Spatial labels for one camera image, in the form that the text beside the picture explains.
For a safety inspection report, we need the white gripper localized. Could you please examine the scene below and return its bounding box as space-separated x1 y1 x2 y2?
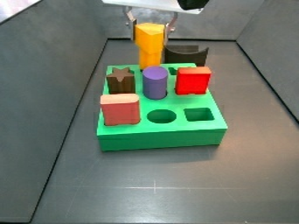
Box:
102 0 210 44

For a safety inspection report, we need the pink rounded block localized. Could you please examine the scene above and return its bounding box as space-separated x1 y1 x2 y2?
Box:
101 94 141 126

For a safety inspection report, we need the brown star block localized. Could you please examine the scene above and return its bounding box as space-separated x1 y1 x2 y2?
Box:
107 67 137 95

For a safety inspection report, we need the red square block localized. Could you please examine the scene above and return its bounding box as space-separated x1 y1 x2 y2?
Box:
175 66 211 95

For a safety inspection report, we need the purple cylinder block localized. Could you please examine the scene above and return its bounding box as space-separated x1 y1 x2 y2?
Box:
143 66 169 100

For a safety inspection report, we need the black curved block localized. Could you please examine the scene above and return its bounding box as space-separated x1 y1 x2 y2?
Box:
163 45 210 67

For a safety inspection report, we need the green shape sorter board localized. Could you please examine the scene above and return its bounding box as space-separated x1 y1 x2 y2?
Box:
98 63 229 151

